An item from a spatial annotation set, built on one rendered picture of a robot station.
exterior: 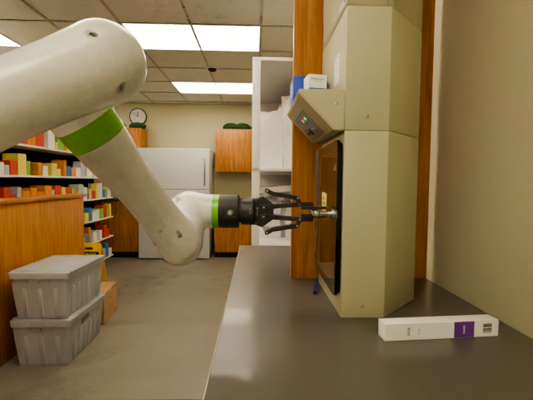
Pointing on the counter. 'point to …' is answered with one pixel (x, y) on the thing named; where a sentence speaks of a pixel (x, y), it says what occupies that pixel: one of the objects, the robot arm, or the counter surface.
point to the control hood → (320, 110)
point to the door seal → (340, 218)
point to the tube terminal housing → (377, 158)
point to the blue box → (296, 86)
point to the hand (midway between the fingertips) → (313, 211)
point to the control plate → (308, 125)
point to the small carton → (315, 82)
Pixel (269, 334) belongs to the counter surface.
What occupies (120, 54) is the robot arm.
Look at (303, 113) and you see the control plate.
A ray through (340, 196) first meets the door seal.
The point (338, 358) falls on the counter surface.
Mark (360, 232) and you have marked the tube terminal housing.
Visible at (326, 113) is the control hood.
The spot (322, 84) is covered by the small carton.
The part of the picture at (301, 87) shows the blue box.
